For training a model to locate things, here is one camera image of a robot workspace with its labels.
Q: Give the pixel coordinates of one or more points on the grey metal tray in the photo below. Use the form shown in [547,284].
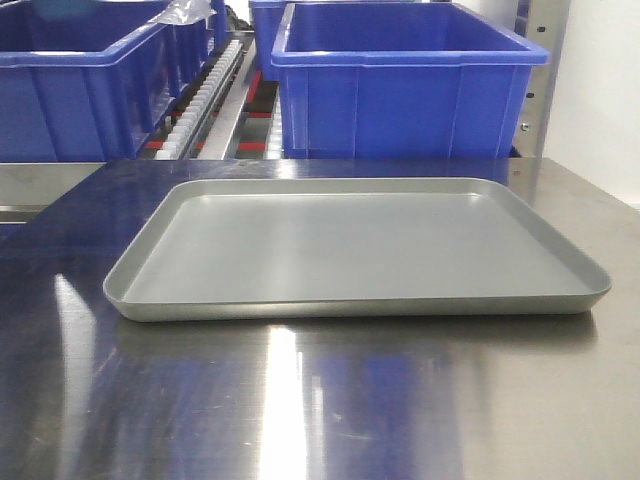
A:
[348,247]

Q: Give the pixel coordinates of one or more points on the blue bin front right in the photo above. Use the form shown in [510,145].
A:
[399,80]

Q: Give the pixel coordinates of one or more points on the blue bin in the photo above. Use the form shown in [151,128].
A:
[399,80]
[89,85]
[196,43]
[265,30]

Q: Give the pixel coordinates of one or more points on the white roller track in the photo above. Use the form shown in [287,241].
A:
[184,135]

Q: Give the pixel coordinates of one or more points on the blue bin rear right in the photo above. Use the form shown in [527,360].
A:
[265,30]

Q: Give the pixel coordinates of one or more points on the blue bin rear left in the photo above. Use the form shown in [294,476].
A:
[196,43]

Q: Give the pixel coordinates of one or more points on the clear plastic sheet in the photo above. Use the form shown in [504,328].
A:
[185,12]

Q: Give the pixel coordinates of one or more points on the blue bin front left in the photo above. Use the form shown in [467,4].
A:
[89,85]

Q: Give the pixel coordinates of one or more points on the steel shelf upright post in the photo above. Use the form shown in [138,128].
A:
[543,22]

